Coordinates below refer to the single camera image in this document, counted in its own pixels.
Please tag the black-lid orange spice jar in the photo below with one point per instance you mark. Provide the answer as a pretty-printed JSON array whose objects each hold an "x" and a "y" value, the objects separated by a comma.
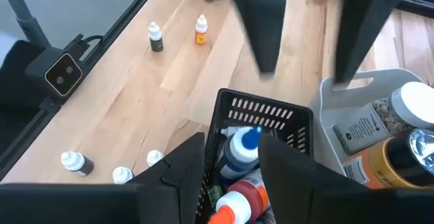
[{"x": 373, "y": 163}]

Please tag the white-lid spice jar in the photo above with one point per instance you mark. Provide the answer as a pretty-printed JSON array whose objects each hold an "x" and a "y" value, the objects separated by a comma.
[{"x": 373, "y": 122}]

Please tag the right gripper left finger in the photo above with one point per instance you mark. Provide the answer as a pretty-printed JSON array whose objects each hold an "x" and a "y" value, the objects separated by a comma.
[{"x": 101, "y": 203}]

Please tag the blue food colouring bottle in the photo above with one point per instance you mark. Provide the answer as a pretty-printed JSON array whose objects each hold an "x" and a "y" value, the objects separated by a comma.
[{"x": 242, "y": 146}]

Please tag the black aluminium table frame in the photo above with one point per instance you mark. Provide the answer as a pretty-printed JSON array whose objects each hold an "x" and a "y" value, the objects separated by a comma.
[{"x": 113, "y": 34}]

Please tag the grey plastic bin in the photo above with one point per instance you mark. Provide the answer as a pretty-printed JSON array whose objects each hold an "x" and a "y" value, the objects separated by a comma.
[{"x": 325, "y": 115}]

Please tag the orange food colouring bottle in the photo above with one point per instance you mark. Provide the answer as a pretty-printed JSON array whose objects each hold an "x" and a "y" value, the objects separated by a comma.
[{"x": 247, "y": 193}]

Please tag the small yellow dropper bottle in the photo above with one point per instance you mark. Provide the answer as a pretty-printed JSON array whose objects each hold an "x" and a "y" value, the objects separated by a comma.
[{"x": 200, "y": 38}]

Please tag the small dark dropper bottle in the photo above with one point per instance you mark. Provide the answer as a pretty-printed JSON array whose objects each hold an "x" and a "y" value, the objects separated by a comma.
[
  {"x": 122, "y": 174},
  {"x": 156, "y": 42},
  {"x": 73, "y": 161}
]

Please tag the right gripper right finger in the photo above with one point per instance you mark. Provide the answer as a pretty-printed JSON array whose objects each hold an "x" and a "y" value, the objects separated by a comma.
[{"x": 339, "y": 203}]

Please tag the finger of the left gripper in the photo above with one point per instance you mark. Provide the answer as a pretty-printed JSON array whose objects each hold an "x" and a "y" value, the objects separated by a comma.
[
  {"x": 264, "y": 20},
  {"x": 369, "y": 20}
]

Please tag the small red-orange dropper bottle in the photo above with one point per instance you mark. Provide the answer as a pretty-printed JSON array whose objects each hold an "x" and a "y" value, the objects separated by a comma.
[{"x": 154, "y": 157}]

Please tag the grey metal stand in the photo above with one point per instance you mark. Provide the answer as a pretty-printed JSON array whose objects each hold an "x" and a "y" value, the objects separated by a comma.
[{"x": 25, "y": 20}]

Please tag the black plastic basket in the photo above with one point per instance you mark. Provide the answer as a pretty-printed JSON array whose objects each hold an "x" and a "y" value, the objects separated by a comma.
[{"x": 257, "y": 110}]

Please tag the black table-level camera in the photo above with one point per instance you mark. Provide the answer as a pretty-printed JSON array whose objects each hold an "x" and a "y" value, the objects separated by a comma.
[{"x": 62, "y": 74}]

